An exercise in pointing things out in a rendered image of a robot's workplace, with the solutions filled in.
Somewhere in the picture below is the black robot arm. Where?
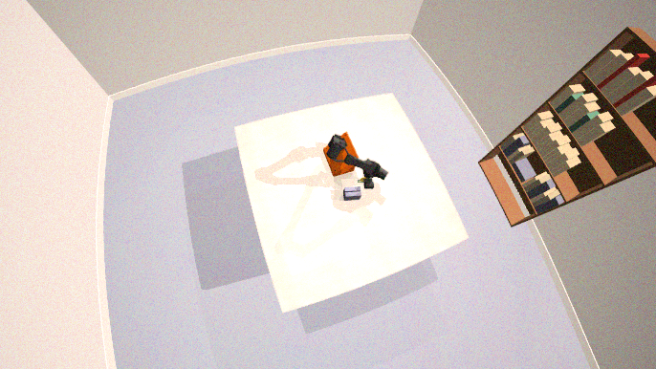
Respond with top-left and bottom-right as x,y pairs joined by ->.
326,134 -> 389,180

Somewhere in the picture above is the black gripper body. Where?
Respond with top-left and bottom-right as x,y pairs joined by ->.
364,172 -> 374,189

